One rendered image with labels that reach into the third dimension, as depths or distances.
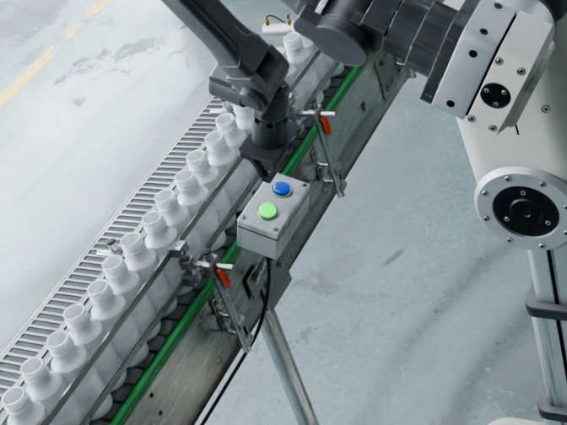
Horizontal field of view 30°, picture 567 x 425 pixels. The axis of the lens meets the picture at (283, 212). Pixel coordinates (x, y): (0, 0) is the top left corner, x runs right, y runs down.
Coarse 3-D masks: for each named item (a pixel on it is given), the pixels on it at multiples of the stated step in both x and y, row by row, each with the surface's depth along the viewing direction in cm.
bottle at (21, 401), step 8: (8, 392) 157; (16, 392) 158; (24, 392) 156; (8, 400) 158; (16, 400) 159; (24, 400) 156; (8, 408) 155; (16, 408) 155; (24, 408) 156; (32, 408) 157; (40, 408) 158; (16, 416) 156; (24, 416) 156; (32, 416) 157; (40, 416) 157; (8, 424) 158; (16, 424) 157; (24, 424) 156; (32, 424) 156
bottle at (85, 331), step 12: (72, 312) 170; (84, 312) 168; (72, 324) 167; (84, 324) 168; (96, 324) 170; (72, 336) 169; (84, 336) 168; (96, 336) 169; (108, 348) 171; (96, 360) 170; (108, 360) 172; (120, 360) 175; (108, 372) 173; (120, 384) 175
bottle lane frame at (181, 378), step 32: (352, 96) 235; (352, 128) 236; (320, 160) 224; (352, 160) 238; (320, 192) 225; (224, 256) 196; (256, 256) 204; (288, 256) 215; (192, 320) 186; (256, 320) 206; (160, 352) 180; (192, 352) 187; (224, 352) 196; (160, 384) 179; (192, 384) 188; (128, 416) 172; (160, 416) 180; (192, 416) 189
